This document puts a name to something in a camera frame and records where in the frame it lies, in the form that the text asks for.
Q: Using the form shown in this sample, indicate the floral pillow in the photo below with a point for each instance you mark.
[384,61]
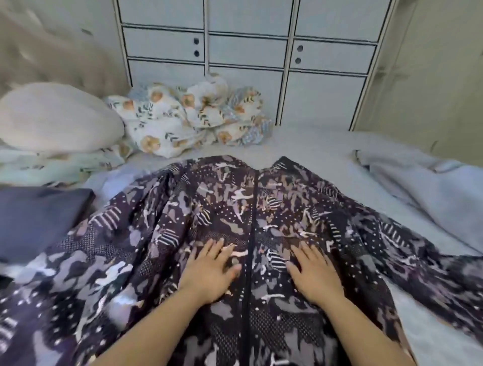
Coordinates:
[53,167]

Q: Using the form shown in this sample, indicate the bed with grey patterned sheet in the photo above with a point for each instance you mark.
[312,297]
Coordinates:
[317,147]

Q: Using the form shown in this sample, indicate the white wardrobe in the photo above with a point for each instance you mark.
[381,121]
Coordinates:
[249,45]

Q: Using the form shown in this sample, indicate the floral quilt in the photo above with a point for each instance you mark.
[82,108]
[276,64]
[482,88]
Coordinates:
[173,117]

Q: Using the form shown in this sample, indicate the white door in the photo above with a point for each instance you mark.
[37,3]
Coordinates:
[430,75]

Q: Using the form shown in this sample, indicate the pink plush pillow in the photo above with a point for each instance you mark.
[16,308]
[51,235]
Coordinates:
[57,117]

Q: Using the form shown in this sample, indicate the person's left hand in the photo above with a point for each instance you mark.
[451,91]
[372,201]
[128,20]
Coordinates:
[207,273]

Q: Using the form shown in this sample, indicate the grey printed t-shirt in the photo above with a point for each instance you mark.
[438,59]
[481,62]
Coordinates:
[38,219]

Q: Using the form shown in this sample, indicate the person's left forearm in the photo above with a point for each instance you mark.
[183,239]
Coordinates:
[151,335]

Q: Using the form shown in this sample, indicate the beige tufted headboard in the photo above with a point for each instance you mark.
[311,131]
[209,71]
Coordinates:
[53,45]

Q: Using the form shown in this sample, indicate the person's right hand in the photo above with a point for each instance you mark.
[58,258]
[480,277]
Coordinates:
[317,277]

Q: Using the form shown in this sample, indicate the dark purple patterned garment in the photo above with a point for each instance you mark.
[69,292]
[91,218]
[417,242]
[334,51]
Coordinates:
[136,256]

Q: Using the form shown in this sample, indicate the person's right forearm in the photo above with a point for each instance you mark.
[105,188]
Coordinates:
[362,335]

